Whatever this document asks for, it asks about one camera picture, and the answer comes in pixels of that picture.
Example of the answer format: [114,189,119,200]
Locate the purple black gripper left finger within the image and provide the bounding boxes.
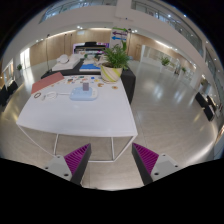
[44,144,91,185]

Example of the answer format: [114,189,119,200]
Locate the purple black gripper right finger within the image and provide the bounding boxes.
[132,143,181,185]

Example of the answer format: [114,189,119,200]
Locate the grey charger plug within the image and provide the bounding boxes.
[82,83,90,91]

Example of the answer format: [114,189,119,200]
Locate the light blue power strip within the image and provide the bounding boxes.
[69,87,98,101]

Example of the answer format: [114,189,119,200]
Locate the black chair right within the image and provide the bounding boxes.
[195,92,216,121]

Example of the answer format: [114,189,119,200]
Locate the red mat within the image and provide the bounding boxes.
[31,72,64,94]

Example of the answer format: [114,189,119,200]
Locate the black cloth-covered table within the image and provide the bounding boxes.
[40,58,137,104]

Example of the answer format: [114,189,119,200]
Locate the blue board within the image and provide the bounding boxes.
[79,64,100,72]

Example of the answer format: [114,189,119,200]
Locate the white sculpted model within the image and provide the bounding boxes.
[52,54,80,71]

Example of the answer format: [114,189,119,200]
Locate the background potted plant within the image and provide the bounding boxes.
[161,57,170,66]

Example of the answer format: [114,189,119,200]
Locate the potted green plant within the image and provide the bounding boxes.
[100,41,129,83]

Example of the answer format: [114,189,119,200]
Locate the arrow direction sign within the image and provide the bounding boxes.
[109,27,128,47]

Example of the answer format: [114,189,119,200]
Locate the white metal-frame table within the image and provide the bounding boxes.
[15,74,139,163]

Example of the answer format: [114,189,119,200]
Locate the white charger cable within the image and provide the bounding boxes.
[41,91,72,102]

